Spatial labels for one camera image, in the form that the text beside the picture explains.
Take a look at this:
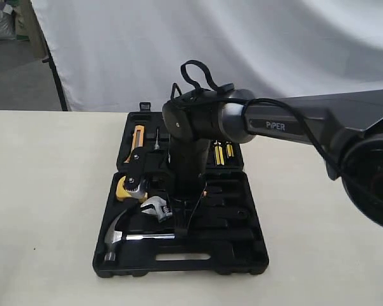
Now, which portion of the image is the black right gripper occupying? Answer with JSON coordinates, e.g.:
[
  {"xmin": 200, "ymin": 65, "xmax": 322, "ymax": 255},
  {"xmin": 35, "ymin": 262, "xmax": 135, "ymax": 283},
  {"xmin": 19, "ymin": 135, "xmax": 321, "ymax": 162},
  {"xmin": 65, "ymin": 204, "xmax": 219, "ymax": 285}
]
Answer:
[{"xmin": 145, "ymin": 137, "xmax": 209, "ymax": 237}]

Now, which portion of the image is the adjustable wrench black handle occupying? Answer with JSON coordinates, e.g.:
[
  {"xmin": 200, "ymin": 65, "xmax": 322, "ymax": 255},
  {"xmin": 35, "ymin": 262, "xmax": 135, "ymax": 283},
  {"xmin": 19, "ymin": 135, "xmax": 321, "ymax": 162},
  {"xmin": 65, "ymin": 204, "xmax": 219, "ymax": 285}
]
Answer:
[{"xmin": 140, "ymin": 196, "xmax": 253, "ymax": 243}]

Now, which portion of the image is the steel claw hammer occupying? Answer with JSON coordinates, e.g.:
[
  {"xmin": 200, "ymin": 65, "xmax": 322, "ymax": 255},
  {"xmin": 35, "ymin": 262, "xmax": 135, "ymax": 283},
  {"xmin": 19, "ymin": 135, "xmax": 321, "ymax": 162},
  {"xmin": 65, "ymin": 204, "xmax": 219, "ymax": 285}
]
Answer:
[{"xmin": 104, "ymin": 209, "xmax": 176, "ymax": 261}]

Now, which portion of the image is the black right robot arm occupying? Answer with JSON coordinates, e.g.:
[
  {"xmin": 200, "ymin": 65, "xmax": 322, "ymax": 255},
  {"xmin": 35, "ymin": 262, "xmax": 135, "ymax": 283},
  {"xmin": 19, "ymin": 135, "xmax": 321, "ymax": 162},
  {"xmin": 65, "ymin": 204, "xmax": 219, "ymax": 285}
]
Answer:
[{"xmin": 162, "ymin": 87, "xmax": 383, "ymax": 236}]

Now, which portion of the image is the black plastic tool case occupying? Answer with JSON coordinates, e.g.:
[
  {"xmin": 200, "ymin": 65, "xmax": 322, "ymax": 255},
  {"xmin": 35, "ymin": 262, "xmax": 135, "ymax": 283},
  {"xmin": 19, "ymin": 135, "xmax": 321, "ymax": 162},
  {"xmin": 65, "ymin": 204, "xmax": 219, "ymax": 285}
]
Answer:
[{"xmin": 93, "ymin": 103, "xmax": 269, "ymax": 278}]

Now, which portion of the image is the small yellow black screwdriver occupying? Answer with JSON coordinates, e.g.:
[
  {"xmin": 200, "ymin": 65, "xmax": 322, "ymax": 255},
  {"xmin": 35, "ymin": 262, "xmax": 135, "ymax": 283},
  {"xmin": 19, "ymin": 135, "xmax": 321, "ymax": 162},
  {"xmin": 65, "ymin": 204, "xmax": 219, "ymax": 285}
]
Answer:
[{"xmin": 225, "ymin": 142, "xmax": 234, "ymax": 158}]

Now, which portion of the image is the clear voltage tester screwdriver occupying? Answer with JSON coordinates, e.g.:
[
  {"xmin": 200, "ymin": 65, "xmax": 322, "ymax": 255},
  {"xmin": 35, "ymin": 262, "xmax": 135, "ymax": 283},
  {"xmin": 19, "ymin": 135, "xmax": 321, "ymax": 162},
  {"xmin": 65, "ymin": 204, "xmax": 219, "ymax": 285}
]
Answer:
[{"xmin": 154, "ymin": 127, "xmax": 160, "ymax": 150}]

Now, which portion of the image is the yellow tape measure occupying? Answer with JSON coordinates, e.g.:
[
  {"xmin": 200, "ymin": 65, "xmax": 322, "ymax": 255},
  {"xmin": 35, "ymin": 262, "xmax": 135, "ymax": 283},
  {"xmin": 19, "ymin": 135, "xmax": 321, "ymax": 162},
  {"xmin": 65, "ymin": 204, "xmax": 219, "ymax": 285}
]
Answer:
[{"xmin": 116, "ymin": 176, "xmax": 147, "ymax": 203}]

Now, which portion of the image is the orange utility knife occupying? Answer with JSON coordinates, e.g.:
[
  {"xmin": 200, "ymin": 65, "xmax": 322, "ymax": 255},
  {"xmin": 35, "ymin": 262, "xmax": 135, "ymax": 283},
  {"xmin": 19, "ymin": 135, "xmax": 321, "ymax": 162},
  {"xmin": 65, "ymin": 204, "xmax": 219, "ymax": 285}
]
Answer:
[{"xmin": 125, "ymin": 124, "xmax": 145, "ymax": 163}]

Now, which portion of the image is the white backdrop cloth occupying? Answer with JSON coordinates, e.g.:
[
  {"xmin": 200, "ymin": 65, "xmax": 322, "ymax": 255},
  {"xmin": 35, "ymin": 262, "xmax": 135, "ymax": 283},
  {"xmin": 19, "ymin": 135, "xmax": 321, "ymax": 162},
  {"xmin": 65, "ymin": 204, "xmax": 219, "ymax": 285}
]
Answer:
[{"xmin": 32, "ymin": 1, "xmax": 383, "ymax": 112}]

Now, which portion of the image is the black backdrop stand pole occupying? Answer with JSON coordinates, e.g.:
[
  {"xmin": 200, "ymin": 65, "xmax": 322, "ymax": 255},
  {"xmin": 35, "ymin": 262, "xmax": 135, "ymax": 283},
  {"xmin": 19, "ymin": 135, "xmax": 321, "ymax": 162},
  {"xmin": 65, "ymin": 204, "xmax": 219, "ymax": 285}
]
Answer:
[{"xmin": 41, "ymin": 30, "xmax": 68, "ymax": 112}]

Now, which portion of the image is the cardboard box in background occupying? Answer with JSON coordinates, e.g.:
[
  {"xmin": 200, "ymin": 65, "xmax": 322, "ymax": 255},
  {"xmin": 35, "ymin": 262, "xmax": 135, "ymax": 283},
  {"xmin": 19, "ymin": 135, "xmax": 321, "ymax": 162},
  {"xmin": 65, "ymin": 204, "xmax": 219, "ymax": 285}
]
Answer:
[{"xmin": 13, "ymin": 0, "xmax": 48, "ymax": 59}]

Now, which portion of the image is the white sack in background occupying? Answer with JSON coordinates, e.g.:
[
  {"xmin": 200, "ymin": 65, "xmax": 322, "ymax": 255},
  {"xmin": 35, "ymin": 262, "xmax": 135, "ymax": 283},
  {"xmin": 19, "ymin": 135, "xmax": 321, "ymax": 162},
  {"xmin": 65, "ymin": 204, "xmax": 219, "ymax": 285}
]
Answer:
[{"xmin": 0, "ymin": 1, "xmax": 15, "ymax": 40}]

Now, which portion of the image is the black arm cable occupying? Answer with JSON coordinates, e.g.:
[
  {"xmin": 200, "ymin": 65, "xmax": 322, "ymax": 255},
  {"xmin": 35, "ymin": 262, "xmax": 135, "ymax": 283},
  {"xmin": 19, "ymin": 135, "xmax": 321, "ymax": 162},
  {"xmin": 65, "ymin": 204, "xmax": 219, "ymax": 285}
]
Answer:
[{"xmin": 169, "ymin": 59, "xmax": 344, "ymax": 179}]

